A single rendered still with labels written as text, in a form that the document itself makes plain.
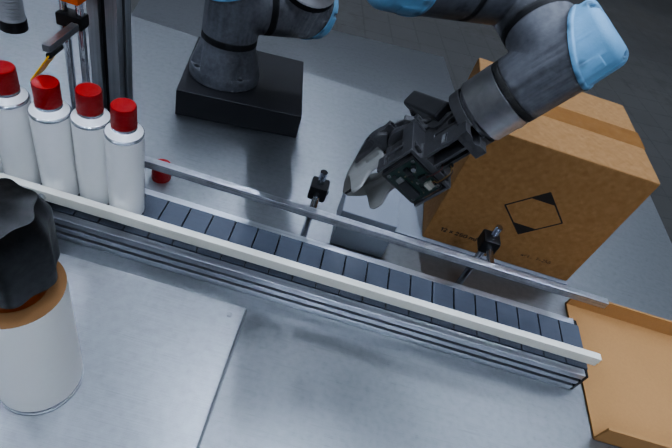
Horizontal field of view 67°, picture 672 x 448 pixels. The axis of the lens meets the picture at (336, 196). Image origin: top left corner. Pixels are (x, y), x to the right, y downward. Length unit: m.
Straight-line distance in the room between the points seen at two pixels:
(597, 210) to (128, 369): 0.76
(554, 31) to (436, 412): 0.55
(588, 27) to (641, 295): 0.79
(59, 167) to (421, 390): 0.63
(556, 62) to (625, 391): 0.66
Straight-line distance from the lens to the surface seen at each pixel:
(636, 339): 1.14
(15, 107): 0.80
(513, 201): 0.93
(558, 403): 0.95
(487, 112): 0.56
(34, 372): 0.61
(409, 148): 0.57
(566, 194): 0.93
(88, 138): 0.77
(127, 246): 0.84
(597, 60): 0.54
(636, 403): 1.04
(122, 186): 0.79
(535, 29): 0.56
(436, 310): 0.81
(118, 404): 0.69
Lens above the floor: 1.52
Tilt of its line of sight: 43 degrees down
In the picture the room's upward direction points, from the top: 20 degrees clockwise
